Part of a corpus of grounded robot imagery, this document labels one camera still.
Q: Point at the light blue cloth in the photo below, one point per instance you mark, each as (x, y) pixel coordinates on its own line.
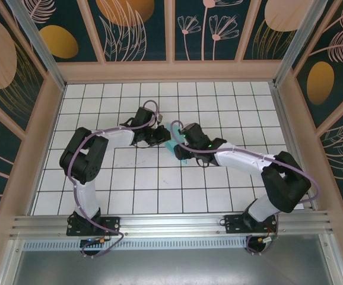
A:
(170, 146)

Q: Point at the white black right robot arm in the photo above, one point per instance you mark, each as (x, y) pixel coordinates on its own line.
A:
(242, 160)

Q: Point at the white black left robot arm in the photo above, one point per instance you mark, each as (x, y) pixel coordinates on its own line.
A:
(85, 196)

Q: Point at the grey metal sheet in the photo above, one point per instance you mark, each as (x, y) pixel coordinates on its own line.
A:
(171, 267)

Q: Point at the white grid table mat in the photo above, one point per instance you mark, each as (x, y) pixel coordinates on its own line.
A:
(159, 193)

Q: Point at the long aluminium mounting rail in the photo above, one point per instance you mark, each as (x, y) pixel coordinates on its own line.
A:
(171, 222)

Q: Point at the aluminium side rail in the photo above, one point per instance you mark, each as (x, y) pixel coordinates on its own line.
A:
(279, 104)

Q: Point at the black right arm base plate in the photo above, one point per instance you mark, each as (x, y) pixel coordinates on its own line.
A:
(233, 225)

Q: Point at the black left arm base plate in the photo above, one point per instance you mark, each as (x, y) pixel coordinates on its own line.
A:
(112, 225)

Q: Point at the aluminium corner post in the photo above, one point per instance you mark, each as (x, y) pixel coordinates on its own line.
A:
(41, 50)
(296, 44)

